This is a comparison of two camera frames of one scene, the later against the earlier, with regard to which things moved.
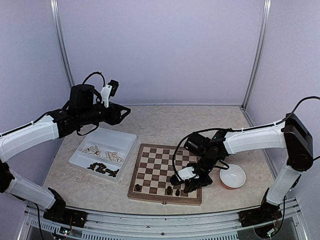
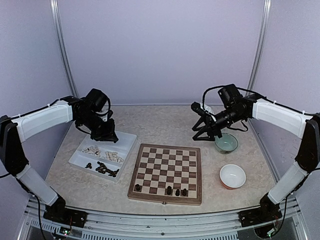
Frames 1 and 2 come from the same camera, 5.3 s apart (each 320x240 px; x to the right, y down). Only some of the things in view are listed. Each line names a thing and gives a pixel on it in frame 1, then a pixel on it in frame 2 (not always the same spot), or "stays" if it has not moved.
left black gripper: (114, 117) to (107, 135)
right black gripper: (197, 183) to (210, 124)
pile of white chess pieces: (112, 156) stays
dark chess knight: (169, 190) stays
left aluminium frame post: (54, 10) stays
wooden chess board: (156, 165) stays
